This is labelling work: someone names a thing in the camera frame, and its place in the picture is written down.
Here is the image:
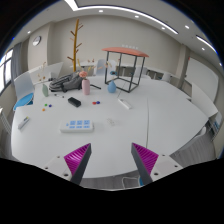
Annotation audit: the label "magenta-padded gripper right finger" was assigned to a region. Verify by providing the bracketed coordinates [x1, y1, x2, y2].
[131, 143, 184, 186]

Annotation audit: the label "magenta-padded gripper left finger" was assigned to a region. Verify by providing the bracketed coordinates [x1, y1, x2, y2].
[42, 143, 92, 186]

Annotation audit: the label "white power strip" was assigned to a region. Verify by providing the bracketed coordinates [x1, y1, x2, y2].
[59, 119, 95, 133]

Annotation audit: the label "black rectangular box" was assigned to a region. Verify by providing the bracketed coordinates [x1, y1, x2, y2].
[67, 96, 82, 108]

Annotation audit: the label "white flat bar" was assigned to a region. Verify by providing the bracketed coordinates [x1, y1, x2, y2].
[117, 97, 132, 110]

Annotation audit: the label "white remote control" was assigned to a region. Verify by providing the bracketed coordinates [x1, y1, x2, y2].
[17, 115, 31, 130]

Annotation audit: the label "pink vase with flowers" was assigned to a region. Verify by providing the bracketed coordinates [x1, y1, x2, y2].
[77, 59, 98, 96]

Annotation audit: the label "green vase with twigs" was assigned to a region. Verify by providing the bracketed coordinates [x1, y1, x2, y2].
[37, 61, 50, 98]

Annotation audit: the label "grey backpack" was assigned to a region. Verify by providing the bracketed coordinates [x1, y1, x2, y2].
[48, 72, 84, 93]

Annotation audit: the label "blue vase with stems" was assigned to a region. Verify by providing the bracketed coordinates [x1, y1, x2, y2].
[105, 64, 119, 94]

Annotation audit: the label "white chair with blue cushion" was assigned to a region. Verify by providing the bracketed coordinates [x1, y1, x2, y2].
[13, 71, 36, 112]

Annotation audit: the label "white chairs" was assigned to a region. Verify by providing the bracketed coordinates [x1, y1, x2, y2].
[94, 59, 174, 83]

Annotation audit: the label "black-framed orange-topped side table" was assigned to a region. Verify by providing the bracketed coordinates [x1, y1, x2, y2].
[101, 46, 150, 93]

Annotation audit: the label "wooden coat stand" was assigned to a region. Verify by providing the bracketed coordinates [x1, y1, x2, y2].
[66, 18, 84, 73]

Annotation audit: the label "window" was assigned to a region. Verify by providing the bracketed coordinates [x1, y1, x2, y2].
[0, 49, 14, 94]

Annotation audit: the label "grey curtain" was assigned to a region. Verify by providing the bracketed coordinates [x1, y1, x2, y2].
[10, 41, 23, 79]

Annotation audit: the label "short ceiling strip light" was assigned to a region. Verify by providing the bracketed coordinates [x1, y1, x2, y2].
[195, 34, 214, 54]

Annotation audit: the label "round ceiling spotlights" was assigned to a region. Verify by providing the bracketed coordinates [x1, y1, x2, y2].
[26, 8, 206, 51]

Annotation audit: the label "long ceiling strip light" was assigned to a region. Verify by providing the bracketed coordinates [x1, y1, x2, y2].
[64, 0, 179, 35]

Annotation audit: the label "white wall board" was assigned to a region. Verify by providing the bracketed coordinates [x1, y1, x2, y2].
[184, 57, 219, 103]

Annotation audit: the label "round wall clock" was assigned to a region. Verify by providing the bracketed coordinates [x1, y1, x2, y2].
[32, 35, 42, 47]

